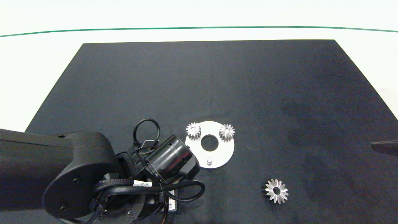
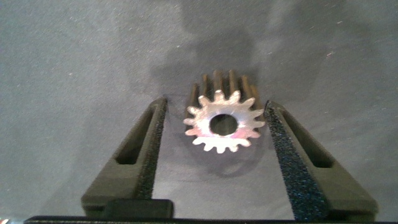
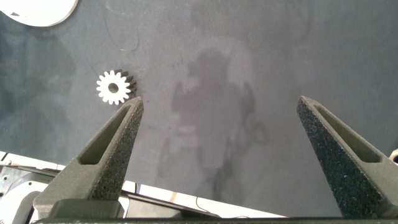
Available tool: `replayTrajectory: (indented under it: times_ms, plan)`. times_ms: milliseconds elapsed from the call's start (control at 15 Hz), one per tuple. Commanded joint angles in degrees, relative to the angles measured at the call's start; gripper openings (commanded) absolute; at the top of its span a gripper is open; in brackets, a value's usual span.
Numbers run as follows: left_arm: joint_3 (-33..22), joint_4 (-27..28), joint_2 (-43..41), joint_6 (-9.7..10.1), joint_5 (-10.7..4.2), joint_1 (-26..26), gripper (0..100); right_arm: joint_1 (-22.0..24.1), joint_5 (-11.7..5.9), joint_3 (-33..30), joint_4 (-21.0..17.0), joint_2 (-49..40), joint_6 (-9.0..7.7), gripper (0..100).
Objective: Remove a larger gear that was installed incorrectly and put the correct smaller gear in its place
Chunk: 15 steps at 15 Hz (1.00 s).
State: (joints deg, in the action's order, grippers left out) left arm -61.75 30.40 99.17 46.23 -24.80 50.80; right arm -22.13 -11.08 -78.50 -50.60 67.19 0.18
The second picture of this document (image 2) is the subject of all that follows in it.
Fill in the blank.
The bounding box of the small steel gear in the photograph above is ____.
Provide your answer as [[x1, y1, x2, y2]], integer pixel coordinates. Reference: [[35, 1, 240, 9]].
[[182, 69, 267, 154]]

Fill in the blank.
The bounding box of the dark mat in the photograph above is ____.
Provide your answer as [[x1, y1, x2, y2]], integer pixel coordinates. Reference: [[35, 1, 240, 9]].
[[0, 0, 398, 223]]

